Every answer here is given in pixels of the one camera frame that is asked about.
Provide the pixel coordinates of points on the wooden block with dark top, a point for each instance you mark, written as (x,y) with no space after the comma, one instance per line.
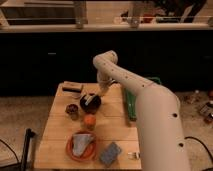
(72,87)

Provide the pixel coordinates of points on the dark purple bowl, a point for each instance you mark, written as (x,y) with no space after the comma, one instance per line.
(91,108)

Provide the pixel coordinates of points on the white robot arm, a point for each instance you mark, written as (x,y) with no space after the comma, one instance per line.
(160,134)

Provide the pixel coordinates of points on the black chair frame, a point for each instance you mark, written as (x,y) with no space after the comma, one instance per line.
(29,134)

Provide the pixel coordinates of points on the blue grey sponge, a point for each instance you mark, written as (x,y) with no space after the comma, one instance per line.
(110,154)

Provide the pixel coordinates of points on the silver fork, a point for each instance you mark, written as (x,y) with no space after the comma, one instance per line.
(134,155)

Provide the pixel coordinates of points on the small dark cup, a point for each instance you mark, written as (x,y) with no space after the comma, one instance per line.
(72,111)

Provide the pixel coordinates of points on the white dish brush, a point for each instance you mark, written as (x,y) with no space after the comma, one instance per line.
(92,98)

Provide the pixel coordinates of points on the orange plate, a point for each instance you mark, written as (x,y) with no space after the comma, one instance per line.
(89,153)

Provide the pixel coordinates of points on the orange round object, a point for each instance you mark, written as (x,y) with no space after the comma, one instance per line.
(89,121)

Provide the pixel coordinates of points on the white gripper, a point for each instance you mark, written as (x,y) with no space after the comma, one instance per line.
(104,82)

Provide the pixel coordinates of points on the grey cloth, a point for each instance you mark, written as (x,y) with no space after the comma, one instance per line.
(80,142)

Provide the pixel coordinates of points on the green cutting board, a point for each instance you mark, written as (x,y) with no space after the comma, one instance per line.
(130,100)

